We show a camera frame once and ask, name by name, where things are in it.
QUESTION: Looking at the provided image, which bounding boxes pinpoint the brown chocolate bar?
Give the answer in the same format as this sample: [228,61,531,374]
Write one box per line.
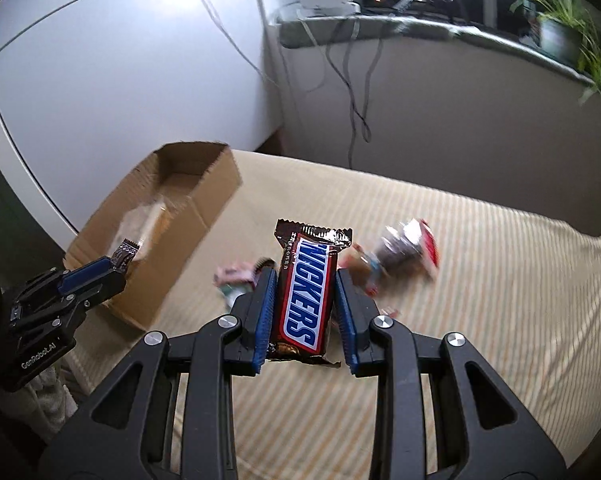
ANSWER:
[265,218,353,367]

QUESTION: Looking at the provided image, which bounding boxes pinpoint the dark plant pot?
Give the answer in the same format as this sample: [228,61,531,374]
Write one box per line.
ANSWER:
[537,14,582,65]

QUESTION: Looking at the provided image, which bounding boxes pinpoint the person's left hand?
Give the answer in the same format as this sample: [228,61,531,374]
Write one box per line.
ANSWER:
[26,359,77,437]

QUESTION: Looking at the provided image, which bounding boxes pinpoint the green snack packet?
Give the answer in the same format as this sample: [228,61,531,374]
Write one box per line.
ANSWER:
[220,282,255,312]

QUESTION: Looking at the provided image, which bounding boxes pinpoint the clear bag of dark sweets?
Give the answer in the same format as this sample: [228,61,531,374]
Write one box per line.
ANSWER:
[369,225,431,292]

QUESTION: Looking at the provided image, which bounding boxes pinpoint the white wardrobe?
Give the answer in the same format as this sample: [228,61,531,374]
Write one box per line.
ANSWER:
[0,0,287,247]

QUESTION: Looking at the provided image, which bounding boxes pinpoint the grey stone window sill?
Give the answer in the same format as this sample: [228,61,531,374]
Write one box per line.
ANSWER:
[275,9,601,103]

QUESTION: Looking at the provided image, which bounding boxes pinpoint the white power adapter box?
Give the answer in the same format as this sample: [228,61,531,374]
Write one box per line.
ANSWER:
[299,0,361,17]

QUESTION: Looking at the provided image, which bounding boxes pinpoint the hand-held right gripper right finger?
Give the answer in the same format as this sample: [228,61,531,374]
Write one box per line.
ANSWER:
[334,269,568,480]

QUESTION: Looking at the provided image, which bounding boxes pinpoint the cardboard box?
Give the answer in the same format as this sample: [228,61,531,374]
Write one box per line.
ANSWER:
[63,142,244,333]

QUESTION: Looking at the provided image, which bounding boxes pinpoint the red and white snack packet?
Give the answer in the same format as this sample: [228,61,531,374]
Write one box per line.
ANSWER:
[403,217,441,281]

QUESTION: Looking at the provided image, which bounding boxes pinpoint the white cable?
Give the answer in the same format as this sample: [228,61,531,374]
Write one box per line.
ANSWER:
[180,0,282,92]

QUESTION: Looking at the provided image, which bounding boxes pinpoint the striped beige bed sheet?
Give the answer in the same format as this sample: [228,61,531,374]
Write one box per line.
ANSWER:
[63,147,601,480]

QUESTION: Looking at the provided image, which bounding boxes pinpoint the green potted plant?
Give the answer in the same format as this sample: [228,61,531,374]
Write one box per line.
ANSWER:
[503,0,601,107]

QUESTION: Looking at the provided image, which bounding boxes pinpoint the dark patterned snack packet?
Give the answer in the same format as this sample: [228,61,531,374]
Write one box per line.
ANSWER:
[111,239,142,273]

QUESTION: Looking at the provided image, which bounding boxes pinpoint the orange snack packet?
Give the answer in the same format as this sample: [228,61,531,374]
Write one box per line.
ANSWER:
[340,245,382,297]

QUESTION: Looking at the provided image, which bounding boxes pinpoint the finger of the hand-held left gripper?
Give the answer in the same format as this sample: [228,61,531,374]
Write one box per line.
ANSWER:
[68,272,128,311]
[56,256,115,295]

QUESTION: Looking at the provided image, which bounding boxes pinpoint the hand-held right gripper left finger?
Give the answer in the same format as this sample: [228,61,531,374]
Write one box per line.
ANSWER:
[40,266,281,480]

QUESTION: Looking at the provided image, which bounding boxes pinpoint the black cable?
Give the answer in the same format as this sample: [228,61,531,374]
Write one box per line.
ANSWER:
[325,16,387,172]

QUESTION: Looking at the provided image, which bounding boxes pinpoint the pink snack packet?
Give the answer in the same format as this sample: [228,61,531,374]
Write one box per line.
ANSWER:
[215,260,262,292]

